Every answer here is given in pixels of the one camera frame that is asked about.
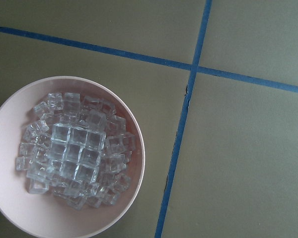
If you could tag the pink bowl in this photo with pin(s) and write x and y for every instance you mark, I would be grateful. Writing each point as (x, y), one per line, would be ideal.
(46, 216)

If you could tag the clear ice cubes pile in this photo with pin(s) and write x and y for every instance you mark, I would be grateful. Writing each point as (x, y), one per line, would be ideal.
(78, 149)

